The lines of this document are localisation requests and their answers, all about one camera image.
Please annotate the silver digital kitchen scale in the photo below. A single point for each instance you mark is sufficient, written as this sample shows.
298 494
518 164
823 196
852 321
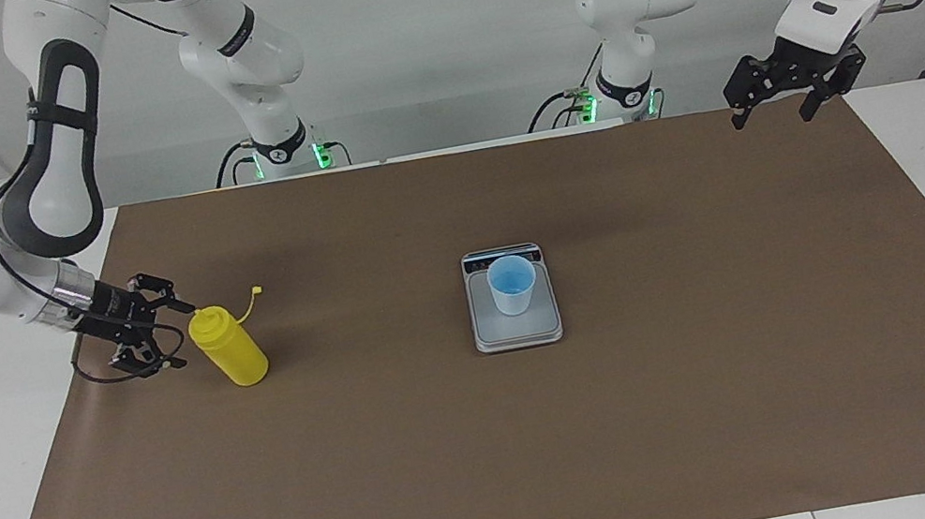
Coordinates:
523 330

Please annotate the brown paper table mat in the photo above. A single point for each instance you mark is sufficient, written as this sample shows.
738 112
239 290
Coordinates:
460 460

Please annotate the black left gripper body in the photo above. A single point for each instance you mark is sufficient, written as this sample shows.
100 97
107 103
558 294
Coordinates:
804 61

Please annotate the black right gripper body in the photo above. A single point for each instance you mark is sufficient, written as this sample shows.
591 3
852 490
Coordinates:
115 311

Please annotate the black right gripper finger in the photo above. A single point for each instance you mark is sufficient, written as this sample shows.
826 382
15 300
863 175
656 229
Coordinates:
162 293
142 359

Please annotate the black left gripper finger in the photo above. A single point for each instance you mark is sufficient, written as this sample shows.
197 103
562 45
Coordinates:
823 93
740 92

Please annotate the light blue plastic cup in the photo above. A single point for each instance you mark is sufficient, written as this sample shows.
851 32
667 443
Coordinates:
515 298

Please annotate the yellow squeeze seasoning bottle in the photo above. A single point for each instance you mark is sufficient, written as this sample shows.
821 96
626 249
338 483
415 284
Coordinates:
237 356

